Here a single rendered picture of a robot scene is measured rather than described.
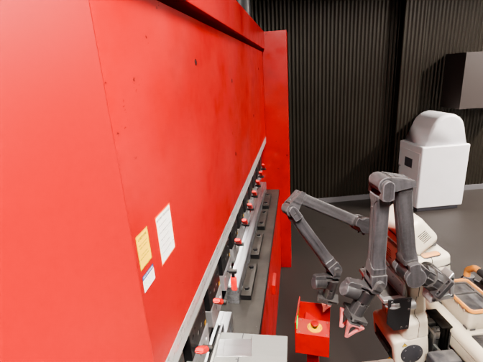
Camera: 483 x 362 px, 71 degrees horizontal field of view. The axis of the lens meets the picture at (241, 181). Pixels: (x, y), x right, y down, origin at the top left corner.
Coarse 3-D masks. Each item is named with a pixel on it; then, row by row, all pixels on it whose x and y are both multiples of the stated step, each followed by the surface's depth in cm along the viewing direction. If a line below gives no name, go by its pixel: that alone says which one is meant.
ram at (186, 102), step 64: (128, 0) 59; (128, 64) 58; (192, 64) 94; (256, 64) 247; (128, 128) 58; (192, 128) 94; (256, 128) 242; (128, 192) 58; (192, 192) 93; (192, 256) 92; (192, 320) 91
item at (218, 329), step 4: (216, 324) 140; (216, 328) 138; (220, 328) 138; (216, 332) 137; (220, 332) 136; (212, 336) 134; (216, 336) 135; (212, 340) 132; (212, 344) 130; (208, 352) 126; (212, 352) 127; (208, 356) 125; (208, 360) 124
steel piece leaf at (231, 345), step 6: (228, 342) 130; (234, 342) 130; (240, 342) 130; (246, 342) 130; (228, 348) 127; (234, 348) 127; (240, 348) 127; (246, 348) 127; (228, 354) 124; (234, 354) 124; (240, 354) 124; (246, 354) 124
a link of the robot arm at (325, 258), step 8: (296, 208) 153; (288, 216) 162; (296, 216) 154; (296, 224) 157; (304, 224) 158; (304, 232) 159; (312, 232) 160; (312, 240) 160; (312, 248) 162; (320, 248) 161; (320, 256) 162; (328, 256) 162; (328, 264) 162; (336, 264) 163
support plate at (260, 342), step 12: (228, 336) 133; (240, 336) 133; (252, 336) 132; (264, 336) 132; (276, 336) 132; (252, 348) 127; (264, 348) 126; (276, 348) 126; (216, 360) 123; (228, 360) 122; (240, 360) 122; (252, 360) 122; (264, 360) 121; (276, 360) 121
